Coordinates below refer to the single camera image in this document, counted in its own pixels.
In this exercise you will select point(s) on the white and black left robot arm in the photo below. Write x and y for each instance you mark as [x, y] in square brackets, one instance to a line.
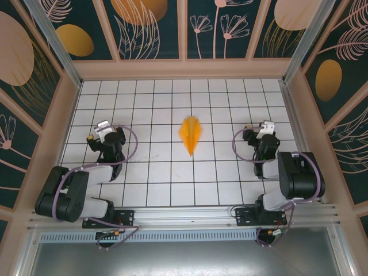
[97, 174]

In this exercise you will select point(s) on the aluminium side rail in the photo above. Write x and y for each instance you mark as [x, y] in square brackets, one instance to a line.
[294, 115]

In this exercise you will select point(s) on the aluminium corner post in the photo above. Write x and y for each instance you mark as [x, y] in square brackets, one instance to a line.
[304, 43]
[59, 49]

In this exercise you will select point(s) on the grey metal sheet panel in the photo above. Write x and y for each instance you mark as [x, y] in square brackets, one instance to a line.
[184, 258]

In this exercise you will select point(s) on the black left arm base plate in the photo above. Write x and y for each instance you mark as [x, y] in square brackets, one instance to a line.
[126, 217]

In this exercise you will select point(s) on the yellow paper sheet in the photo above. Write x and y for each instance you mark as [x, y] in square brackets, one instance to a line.
[191, 135]

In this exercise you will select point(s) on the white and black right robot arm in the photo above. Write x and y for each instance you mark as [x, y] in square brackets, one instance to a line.
[299, 175]

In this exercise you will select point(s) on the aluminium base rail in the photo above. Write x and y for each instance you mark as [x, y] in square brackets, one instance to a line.
[184, 215]

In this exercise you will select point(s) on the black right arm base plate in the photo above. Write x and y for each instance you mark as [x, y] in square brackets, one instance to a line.
[244, 217]

